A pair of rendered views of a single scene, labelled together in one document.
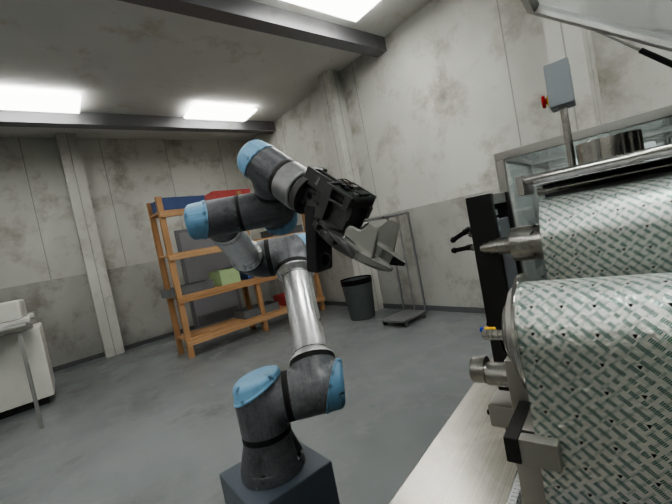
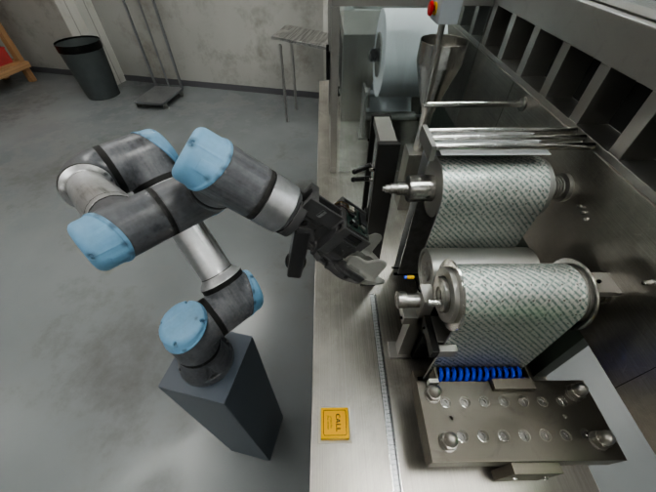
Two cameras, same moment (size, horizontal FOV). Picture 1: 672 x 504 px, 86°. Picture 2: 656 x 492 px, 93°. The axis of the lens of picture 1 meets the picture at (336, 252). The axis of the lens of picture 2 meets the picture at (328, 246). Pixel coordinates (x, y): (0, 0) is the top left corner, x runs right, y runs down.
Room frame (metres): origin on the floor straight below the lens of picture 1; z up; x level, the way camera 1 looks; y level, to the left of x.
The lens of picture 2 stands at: (0.33, 0.21, 1.80)
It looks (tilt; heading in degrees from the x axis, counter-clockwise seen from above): 47 degrees down; 321
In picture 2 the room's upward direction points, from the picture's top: straight up
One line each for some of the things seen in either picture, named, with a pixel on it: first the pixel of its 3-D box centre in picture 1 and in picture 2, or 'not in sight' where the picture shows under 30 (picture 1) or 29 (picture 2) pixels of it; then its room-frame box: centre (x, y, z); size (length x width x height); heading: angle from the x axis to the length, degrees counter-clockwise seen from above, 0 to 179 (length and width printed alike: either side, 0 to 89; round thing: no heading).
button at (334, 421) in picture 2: not in sight; (334, 424); (0.48, 0.06, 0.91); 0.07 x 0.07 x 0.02; 51
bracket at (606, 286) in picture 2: not in sight; (599, 283); (0.27, -0.45, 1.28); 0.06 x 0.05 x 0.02; 51
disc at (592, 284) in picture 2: not in sight; (567, 293); (0.30, -0.42, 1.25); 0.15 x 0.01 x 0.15; 141
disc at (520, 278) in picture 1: (528, 331); (449, 294); (0.45, -0.22, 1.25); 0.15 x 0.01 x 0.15; 141
